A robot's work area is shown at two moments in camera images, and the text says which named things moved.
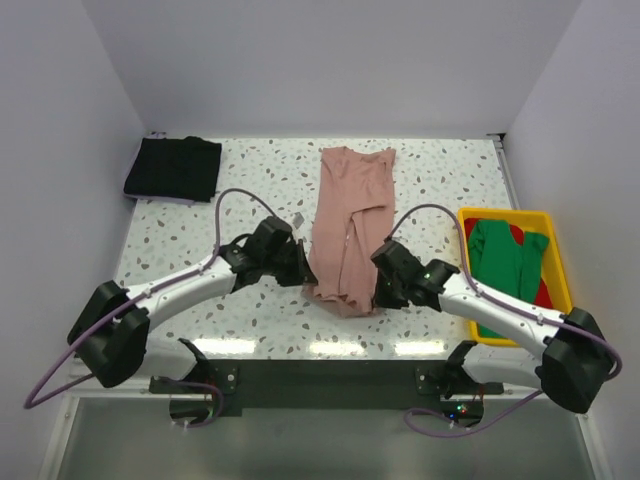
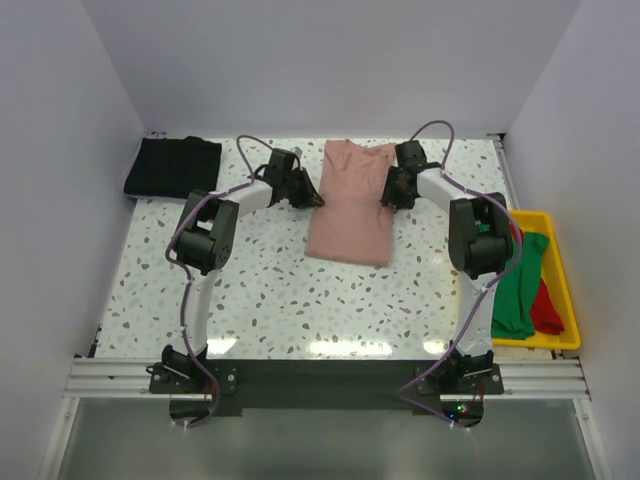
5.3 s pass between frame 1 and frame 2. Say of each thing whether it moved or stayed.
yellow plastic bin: stayed
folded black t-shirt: stayed
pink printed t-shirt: moved
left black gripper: moved
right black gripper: moved
